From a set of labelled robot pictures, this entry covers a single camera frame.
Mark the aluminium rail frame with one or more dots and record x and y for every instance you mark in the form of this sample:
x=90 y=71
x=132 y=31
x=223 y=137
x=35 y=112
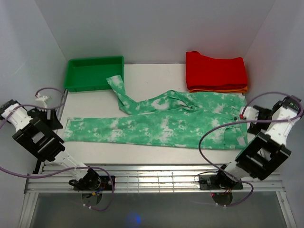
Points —
x=148 y=179

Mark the orange folded trousers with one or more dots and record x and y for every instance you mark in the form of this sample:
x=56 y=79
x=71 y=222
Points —
x=237 y=90

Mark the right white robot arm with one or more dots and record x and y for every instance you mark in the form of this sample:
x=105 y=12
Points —
x=267 y=150

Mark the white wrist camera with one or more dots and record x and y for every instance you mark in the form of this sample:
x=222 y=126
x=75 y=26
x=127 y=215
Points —
x=248 y=113
x=42 y=100

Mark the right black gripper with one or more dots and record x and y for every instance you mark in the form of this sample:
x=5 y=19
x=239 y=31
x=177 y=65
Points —
x=254 y=129

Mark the green white tie-dye trousers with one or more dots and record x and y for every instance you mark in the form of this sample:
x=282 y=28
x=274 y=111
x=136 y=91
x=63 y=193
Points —
x=172 y=119

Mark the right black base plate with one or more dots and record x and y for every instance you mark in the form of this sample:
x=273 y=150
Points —
x=206 y=184

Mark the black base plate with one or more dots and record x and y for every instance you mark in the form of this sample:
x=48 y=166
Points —
x=102 y=183
x=206 y=184

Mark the green plastic bin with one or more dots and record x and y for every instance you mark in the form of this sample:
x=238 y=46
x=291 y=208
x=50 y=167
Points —
x=90 y=74

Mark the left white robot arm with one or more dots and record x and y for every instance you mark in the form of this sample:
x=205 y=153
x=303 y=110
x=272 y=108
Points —
x=35 y=133

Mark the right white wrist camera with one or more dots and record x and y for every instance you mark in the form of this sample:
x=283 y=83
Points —
x=248 y=113

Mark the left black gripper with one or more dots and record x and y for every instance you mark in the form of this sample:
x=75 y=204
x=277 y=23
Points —
x=54 y=122

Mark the red folded trousers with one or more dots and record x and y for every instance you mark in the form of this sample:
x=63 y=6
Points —
x=204 y=72

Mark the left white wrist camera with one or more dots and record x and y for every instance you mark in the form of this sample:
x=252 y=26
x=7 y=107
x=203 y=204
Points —
x=42 y=100

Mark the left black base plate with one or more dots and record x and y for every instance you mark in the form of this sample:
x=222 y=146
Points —
x=102 y=183

